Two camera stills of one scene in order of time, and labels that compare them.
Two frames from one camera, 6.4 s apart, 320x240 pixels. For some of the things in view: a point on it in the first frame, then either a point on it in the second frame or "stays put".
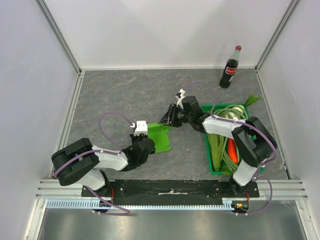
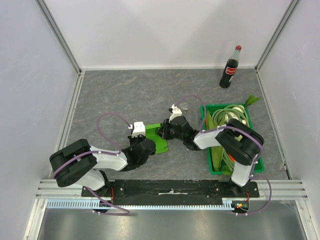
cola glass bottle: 231,68 stays put
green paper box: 159,133 stays put
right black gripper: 172,115 to 165,129
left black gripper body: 135,139 stays put
